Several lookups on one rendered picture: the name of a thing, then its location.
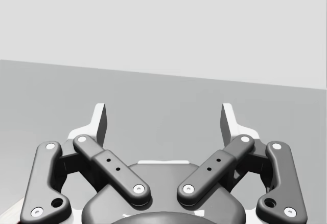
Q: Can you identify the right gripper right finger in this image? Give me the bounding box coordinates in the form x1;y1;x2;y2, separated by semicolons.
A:
176;103;308;224

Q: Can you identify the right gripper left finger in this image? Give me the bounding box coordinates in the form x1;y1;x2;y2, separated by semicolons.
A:
19;103;151;224

